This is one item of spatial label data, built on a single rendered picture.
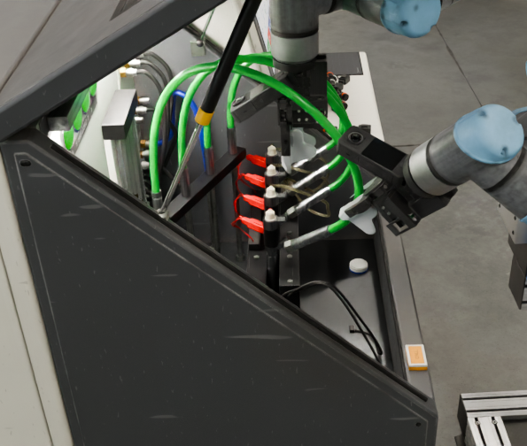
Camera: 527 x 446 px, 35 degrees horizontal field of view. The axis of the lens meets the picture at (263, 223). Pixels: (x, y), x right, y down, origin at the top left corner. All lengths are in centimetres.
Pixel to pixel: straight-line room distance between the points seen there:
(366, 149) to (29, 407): 65
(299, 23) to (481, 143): 38
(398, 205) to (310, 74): 27
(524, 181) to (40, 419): 81
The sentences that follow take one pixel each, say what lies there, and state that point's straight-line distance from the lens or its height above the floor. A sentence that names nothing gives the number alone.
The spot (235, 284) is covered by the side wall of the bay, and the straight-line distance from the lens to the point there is 115.
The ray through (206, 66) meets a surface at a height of 141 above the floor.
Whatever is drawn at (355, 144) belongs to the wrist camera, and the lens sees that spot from 122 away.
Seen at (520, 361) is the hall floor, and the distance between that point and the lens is 289.
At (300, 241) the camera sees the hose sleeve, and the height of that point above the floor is 112.
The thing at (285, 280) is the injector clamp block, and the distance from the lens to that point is 154.
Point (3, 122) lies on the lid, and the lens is 105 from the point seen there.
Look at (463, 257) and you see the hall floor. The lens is 331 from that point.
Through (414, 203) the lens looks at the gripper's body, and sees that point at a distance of 122.
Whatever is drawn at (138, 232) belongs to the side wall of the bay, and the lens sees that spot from 112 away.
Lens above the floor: 192
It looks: 34 degrees down
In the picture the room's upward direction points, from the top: 3 degrees counter-clockwise
